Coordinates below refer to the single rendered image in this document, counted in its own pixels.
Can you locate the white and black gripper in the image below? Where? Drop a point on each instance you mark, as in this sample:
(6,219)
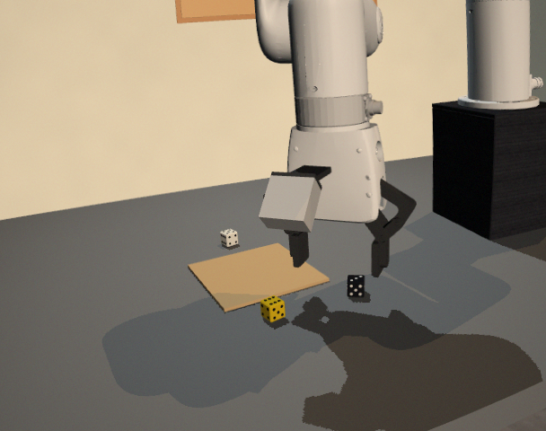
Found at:
(351,192)

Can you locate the cream die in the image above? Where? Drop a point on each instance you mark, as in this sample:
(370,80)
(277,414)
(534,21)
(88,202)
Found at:
(229,237)

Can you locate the yellow die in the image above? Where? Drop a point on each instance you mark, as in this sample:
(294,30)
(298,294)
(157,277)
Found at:
(272,308)

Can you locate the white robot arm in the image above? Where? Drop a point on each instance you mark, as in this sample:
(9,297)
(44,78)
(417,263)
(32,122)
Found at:
(328,39)

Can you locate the orange flat mat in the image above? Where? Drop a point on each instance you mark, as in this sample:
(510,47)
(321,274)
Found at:
(247,277)

